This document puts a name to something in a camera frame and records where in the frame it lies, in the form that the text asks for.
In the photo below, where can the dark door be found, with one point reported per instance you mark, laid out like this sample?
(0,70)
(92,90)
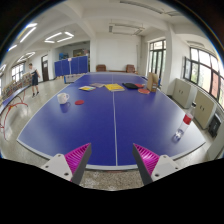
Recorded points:
(45,68)

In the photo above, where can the colourful display rack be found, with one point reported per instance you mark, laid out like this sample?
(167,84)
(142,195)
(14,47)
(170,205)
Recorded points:
(15,85)

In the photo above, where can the dark-framed wide window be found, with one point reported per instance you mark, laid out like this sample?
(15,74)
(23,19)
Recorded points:
(205,71)

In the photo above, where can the black flat case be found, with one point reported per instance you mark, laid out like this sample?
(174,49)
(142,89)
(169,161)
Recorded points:
(130,85)

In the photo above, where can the dark-framed tall window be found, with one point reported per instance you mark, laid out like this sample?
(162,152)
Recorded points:
(157,58)

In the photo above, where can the blue table with red legs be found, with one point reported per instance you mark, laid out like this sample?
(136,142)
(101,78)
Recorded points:
(11,96)

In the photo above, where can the brown armchair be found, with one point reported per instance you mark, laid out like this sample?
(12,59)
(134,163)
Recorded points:
(130,68)
(101,68)

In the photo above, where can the white mug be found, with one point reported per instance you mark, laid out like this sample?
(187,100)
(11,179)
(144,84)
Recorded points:
(62,98)

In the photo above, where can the flat round red coaster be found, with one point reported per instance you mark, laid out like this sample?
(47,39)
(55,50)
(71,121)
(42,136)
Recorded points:
(79,102)

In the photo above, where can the brown cardboard box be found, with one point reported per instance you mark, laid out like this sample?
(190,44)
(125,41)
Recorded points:
(153,81)

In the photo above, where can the white ceiling air conditioner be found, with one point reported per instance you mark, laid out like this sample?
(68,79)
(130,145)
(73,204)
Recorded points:
(126,29)

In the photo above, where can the clear red-labelled drink bottle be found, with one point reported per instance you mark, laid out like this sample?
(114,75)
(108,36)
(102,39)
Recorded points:
(187,119)

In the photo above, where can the white cabinet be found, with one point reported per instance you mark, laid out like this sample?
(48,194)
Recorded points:
(204,109)
(183,92)

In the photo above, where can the blue partition boards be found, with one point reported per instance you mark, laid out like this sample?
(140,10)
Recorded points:
(71,65)

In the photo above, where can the black floor appliance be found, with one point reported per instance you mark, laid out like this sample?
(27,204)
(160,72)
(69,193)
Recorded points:
(214,125)

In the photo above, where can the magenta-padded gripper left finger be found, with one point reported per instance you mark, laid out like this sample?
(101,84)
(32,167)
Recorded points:
(76,158)

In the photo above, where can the person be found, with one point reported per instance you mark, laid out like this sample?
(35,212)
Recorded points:
(34,78)

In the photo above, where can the ceiling lights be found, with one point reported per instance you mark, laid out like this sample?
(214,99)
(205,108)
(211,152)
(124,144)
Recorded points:
(58,37)

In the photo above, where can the red table tennis paddle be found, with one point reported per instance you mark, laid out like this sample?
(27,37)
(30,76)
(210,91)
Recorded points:
(139,85)
(144,91)

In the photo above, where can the thin yellow and blue book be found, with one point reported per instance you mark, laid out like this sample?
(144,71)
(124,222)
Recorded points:
(87,88)

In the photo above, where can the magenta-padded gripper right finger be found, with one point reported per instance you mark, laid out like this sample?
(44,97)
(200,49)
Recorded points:
(148,159)

